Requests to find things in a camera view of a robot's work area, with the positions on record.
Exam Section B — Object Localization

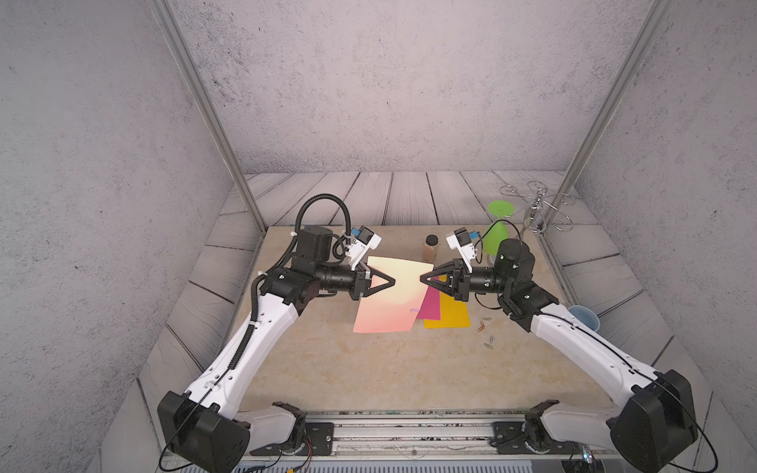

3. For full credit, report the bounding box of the salmon pink paper sheet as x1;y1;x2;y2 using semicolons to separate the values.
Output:
353;256;434;334

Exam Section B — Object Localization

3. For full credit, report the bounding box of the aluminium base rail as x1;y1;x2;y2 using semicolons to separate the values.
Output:
155;413;681;473

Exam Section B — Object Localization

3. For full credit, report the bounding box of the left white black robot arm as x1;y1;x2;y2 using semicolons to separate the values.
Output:
157;193;395;472

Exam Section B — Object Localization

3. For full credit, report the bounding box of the right aluminium frame post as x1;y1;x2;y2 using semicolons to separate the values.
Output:
539;0;675;233

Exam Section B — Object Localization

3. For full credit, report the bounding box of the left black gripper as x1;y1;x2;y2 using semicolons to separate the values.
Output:
312;262;394;303

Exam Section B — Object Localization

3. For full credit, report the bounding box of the left aluminium frame post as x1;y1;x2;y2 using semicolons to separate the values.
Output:
148;0;267;233

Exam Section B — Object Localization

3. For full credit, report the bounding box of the light blue cup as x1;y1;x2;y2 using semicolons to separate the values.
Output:
568;305;600;332

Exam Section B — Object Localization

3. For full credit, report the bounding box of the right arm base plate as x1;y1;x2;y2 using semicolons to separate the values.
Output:
489;421;581;456

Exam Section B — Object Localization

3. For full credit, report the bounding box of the magenta paper sheet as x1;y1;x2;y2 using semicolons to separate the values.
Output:
416;287;442;321

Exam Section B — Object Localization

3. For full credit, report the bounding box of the small black-capped bottle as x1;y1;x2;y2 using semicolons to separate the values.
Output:
422;234;439;263

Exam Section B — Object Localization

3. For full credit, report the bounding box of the yellow paper sheet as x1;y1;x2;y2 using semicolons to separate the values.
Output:
424;288;471;329

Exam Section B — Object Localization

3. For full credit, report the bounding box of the chrome glass holder stand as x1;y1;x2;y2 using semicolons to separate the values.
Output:
500;179;576;235

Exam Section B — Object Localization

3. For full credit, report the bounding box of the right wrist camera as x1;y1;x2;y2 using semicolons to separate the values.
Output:
447;228;476;273

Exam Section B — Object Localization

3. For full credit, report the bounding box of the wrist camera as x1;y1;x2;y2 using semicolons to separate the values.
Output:
447;228;476;273
346;226;382;271

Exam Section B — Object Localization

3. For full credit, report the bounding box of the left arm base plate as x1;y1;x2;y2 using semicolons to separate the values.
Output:
248;422;335;456

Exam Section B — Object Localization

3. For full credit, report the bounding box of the aluminium frame post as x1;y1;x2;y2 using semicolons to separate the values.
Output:
148;0;267;233
539;0;675;233

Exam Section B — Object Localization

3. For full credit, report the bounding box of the green plastic wine glass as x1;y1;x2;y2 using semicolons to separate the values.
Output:
483;200;515;257

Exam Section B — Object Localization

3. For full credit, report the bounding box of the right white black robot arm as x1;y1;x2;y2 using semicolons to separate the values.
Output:
420;228;706;472

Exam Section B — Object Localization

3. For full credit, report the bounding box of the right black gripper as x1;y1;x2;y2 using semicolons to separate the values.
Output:
423;261;515;305

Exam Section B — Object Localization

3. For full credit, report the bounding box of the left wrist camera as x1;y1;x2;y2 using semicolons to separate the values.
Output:
346;226;382;271

